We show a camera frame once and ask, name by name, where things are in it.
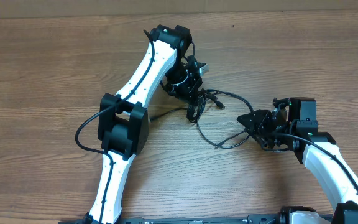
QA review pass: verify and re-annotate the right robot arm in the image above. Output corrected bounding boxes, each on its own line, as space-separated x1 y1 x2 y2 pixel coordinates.
237 97 358 223

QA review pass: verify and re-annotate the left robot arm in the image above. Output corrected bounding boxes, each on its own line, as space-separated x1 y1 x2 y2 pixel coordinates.
81 25 208 223

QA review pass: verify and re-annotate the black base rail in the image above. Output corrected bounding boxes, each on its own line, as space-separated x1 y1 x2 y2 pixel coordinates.
57 213 335 224

